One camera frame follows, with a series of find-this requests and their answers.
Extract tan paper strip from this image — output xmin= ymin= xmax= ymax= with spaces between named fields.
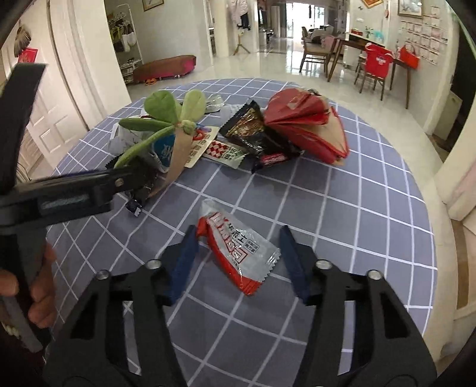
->
xmin=149 ymin=128 xmax=195 ymax=198

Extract chair with red cover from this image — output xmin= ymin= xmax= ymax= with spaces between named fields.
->
xmin=354 ymin=43 xmax=395 ymax=101

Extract white card tag red print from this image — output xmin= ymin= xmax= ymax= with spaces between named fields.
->
xmin=184 ymin=126 xmax=220 ymax=169

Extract dried leaf door hanging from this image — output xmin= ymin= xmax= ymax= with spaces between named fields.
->
xmin=14 ymin=24 xmax=37 ymax=57

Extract brown padded bench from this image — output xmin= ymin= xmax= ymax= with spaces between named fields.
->
xmin=132 ymin=55 xmax=196 ymax=84

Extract wooden tripod stand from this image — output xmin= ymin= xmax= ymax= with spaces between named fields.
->
xmin=232 ymin=30 xmax=250 ymax=56

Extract green white checked sachet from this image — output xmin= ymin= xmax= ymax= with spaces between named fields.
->
xmin=203 ymin=139 xmax=249 ymax=170

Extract black snack wrapper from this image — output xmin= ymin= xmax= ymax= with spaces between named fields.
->
xmin=219 ymin=100 xmax=269 ymax=150

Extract red tote bag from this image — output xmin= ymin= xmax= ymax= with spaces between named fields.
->
xmin=399 ymin=44 xmax=420 ymax=70

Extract wooden dining chair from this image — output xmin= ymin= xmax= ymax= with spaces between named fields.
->
xmin=299 ymin=36 xmax=337 ymax=74

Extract wall note cards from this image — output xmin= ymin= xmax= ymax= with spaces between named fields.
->
xmin=400 ymin=17 xmax=449 ymax=66

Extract hanging clothes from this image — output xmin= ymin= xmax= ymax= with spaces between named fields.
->
xmin=228 ymin=0 xmax=252 ymax=29

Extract red and white snack packet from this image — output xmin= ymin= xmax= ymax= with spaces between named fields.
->
xmin=197 ymin=198 xmax=281 ymax=296

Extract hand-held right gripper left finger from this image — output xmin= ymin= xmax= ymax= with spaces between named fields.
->
xmin=43 ymin=225 xmax=199 ymax=387

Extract white and blue packet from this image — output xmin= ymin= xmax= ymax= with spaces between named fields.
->
xmin=108 ymin=123 xmax=178 ymax=175

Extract white shoe rack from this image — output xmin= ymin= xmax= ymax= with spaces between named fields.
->
xmin=106 ymin=13 xmax=144 ymax=85

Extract red door decoration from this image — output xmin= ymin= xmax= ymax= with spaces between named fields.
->
xmin=17 ymin=48 xmax=40 ymax=68

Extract red folded paper bag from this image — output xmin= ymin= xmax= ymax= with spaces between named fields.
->
xmin=263 ymin=88 xmax=350 ymax=165

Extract wooden dining table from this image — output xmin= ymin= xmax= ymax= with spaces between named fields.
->
xmin=327 ymin=33 xmax=411 ymax=109

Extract green plush clover toy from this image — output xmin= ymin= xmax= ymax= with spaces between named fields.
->
xmin=113 ymin=90 xmax=207 ymax=170

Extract dark wrapper with red label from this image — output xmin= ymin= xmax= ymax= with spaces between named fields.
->
xmin=251 ymin=136 xmax=305 ymax=174

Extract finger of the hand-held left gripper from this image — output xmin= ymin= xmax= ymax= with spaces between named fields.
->
xmin=48 ymin=163 xmax=159 ymax=195

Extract large framed wall painting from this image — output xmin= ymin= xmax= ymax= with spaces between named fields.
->
xmin=397 ymin=0 xmax=425 ymax=18

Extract person's left hand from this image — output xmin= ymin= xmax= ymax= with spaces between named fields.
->
xmin=0 ymin=244 xmax=57 ymax=329

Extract silver foil packet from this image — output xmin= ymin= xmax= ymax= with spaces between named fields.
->
xmin=203 ymin=95 xmax=228 ymax=114

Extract grey grid tablecloth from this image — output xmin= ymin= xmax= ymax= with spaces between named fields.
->
xmin=46 ymin=78 xmax=437 ymax=387

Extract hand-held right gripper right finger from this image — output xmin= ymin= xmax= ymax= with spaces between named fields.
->
xmin=279 ymin=225 xmax=437 ymax=387

